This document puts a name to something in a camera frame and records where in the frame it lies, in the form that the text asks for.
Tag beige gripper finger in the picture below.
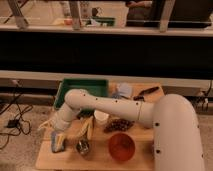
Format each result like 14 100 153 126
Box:
55 133 66 151
37 120 52 131

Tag blue sponge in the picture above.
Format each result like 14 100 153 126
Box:
51 131 66 153

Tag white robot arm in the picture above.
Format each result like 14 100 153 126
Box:
40 89 205 171

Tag green plastic tray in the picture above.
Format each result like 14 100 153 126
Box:
54 78 108 110

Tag small metal cup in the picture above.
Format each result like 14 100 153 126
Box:
76 139 90 155

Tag wooden table board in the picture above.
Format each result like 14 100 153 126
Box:
35 82 190 171

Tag yellow banana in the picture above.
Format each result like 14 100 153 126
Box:
77 116 94 140

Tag white plastic cup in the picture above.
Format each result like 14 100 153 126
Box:
94 110 109 125

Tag bunch of dark grapes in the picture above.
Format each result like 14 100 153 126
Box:
104 119 134 133

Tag orange plastic bowl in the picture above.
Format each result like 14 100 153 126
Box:
108 133 135 162

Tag small blue cup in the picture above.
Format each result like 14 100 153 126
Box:
111 93 121 99

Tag black floor cables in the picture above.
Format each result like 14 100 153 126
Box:
0 93 34 150

